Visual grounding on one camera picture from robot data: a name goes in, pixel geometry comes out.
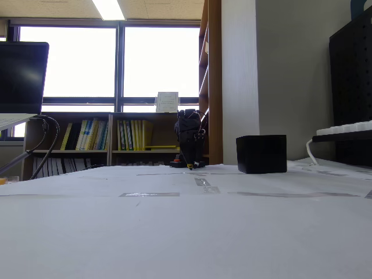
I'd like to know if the black-screen laptop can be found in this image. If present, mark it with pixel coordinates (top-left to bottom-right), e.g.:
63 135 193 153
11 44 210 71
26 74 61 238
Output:
0 41 50 131

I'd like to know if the leaning yellow book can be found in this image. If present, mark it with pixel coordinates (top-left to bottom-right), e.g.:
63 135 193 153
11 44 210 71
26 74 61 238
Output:
60 122 73 151

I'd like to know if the black box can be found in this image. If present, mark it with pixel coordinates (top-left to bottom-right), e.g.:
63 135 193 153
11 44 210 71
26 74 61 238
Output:
235 134 288 174

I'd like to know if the blue white book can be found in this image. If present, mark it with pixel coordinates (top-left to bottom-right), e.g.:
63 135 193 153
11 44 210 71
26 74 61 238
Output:
83 120 94 151

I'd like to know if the thin black cable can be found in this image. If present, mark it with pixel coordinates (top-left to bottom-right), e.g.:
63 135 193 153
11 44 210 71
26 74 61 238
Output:
25 118 49 154

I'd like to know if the low wooden bookshelf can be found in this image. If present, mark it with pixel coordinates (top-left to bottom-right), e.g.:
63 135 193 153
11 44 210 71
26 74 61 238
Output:
109 112 181 166
22 112 112 181

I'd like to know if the thick black cable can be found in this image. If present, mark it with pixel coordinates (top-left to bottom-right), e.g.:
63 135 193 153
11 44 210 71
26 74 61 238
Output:
28 115 61 180

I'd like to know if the white cable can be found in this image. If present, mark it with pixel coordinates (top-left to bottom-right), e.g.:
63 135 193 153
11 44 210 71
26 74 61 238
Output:
306 138 320 166

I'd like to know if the dark window frame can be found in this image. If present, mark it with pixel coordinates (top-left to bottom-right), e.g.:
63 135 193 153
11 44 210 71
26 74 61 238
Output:
8 19 201 113

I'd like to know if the yellow white book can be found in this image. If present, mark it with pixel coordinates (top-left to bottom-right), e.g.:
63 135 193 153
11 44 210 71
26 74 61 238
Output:
76 119 88 151

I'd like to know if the white paper sign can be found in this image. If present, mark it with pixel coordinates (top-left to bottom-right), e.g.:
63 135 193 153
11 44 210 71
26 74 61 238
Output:
155 91 180 113

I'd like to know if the ceiling light panel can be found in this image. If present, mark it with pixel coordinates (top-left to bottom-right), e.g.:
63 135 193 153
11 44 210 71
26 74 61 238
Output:
92 0 126 21

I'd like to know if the tall wooden bookshelf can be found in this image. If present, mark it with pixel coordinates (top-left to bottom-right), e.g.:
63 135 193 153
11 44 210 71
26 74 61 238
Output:
198 0 223 165

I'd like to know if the green yellow binder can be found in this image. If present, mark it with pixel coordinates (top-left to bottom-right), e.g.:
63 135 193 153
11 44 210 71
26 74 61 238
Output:
117 119 126 151
123 119 132 151

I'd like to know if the black pegboard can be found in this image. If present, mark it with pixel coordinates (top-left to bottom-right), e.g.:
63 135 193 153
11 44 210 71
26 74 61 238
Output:
328 5 372 168

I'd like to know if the grey metal rod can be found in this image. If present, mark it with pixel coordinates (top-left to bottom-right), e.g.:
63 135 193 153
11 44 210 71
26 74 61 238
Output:
0 149 33 175

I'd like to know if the white keyboard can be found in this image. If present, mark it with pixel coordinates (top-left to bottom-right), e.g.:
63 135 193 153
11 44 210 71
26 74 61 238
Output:
316 120 372 137

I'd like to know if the teal book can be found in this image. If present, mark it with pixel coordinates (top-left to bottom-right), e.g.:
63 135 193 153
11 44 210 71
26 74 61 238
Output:
95 121 109 151

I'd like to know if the blue object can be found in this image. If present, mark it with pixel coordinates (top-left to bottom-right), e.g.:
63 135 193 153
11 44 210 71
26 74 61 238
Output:
350 0 369 21

